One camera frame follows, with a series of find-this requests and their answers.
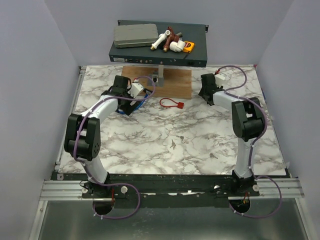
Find blue cable lock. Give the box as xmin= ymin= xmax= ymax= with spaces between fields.
xmin=116 ymin=89 xmax=153 ymax=114

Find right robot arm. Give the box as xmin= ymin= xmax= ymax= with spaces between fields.
xmin=198 ymin=73 xmax=267 ymax=196

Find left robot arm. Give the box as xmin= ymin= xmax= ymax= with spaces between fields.
xmin=64 ymin=75 xmax=144 ymax=198

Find white elbow pipe fitting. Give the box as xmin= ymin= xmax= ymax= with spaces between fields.
xmin=169 ymin=40 xmax=186 ymax=53

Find silver key bunch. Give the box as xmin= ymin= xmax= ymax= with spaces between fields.
xmin=176 ymin=135 xmax=189 ymax=144

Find wooden board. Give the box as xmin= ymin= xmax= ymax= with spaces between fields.
xmin=121 ymin=65 xmax=192 ymax=100

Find yellow tape measure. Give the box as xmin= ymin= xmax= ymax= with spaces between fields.
xmin=182 ymin=41 xmax=196 ymax=54

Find grey plastic case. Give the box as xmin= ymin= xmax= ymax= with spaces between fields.
xmin=113 ymin=23 xmax=159 ymax=48

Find dark teal rack device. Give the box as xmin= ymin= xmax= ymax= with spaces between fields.
xmin=109 ymin=21 xmax=208 ymax=68

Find dark grey pipe piece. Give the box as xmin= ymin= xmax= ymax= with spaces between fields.
xmin=176 ymin=32 xmax=183 ymax=38

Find brown pipe fitting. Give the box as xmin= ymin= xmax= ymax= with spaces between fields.
xmin=163 ymin=26 xmax=180 ymax=53

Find white straight pipe fitting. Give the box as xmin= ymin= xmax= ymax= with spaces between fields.
xmin=150 ymin=30 xmax=171 ymax=51

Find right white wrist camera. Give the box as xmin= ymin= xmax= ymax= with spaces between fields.
xmin=215 ymin=72 xmax=227 ymax=88

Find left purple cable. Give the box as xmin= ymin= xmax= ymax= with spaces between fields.
xmin=73 ymin=76 xmax=157 ymax=221

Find red cable lock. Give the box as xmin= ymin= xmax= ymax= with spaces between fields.
xmin=159 ymin=97 xmax=185 ymax=109

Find metal stand post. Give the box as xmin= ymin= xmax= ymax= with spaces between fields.
xmin=147 ymin=65 xmax=165 ymax=87

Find black mounting rail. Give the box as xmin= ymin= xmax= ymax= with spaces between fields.
xmin=49 ymin=172 xmax=261 ymax=210

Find aluminium frame profile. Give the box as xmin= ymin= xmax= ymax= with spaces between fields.
xmin=40 ymin=178 xmax=305 ymax=202

